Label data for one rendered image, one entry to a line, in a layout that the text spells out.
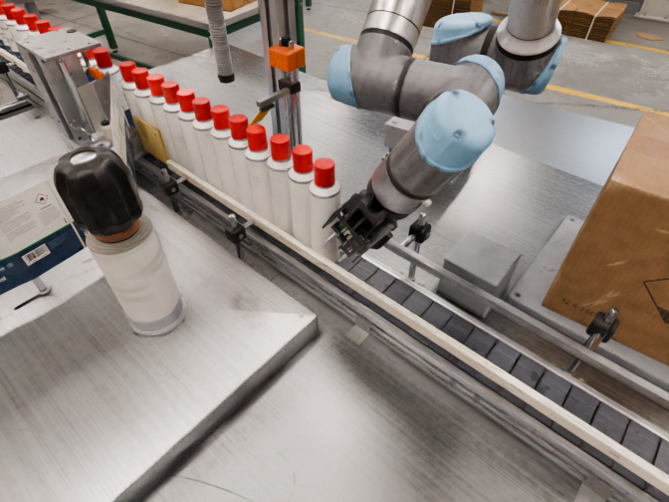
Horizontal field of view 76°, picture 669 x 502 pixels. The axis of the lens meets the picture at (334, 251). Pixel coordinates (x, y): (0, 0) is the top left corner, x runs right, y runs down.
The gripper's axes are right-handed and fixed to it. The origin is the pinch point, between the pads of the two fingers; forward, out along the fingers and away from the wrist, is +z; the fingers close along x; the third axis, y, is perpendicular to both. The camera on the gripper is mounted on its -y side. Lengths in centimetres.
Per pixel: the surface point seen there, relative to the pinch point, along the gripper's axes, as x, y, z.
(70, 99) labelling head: -61, 13, 23
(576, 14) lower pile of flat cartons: -35, -432, 106
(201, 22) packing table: -129, -82, 92
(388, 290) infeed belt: 11.1, -0.4, 0.0
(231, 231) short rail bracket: -15.5, 10.1, 10.7
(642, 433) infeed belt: 45.5, -2.6, -19.8
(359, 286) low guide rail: 7.1, 4.5, -1.7
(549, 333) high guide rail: 28.0, -2.6, -19.2
